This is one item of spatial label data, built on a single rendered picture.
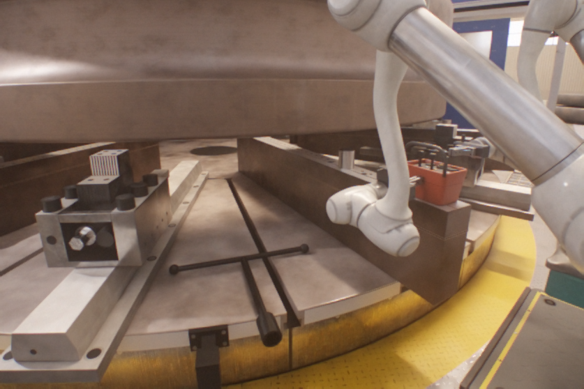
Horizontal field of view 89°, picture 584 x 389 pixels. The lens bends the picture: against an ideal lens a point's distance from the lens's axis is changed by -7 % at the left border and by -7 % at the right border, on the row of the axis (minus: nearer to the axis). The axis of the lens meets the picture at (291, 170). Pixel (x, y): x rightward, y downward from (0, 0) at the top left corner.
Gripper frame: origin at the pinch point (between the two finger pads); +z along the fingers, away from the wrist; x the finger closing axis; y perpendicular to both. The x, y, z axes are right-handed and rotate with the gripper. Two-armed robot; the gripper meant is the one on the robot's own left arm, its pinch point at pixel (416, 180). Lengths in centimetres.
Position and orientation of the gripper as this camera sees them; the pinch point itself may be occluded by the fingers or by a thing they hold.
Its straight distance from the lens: 121.5
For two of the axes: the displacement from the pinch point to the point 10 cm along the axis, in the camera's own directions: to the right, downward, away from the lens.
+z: 8.7, -2.4, 4.2
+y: 1.0, 9.5, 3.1
